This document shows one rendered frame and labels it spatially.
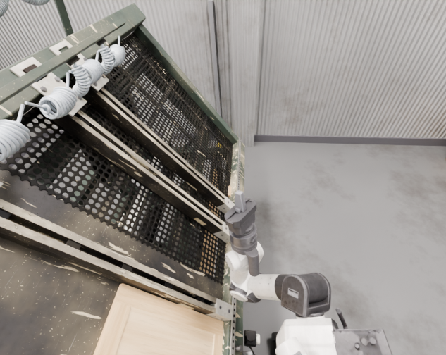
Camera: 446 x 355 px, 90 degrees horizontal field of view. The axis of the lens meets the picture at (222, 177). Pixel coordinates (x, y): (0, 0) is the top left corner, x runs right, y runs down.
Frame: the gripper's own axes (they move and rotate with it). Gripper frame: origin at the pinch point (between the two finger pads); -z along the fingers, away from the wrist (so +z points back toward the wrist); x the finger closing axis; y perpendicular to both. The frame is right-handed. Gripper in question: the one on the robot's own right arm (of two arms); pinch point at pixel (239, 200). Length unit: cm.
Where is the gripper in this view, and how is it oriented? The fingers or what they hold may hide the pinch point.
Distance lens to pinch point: 65.4
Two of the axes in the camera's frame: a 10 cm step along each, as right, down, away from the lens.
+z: 1.2, 8.6, 5.0
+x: -6.2, 4.5, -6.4
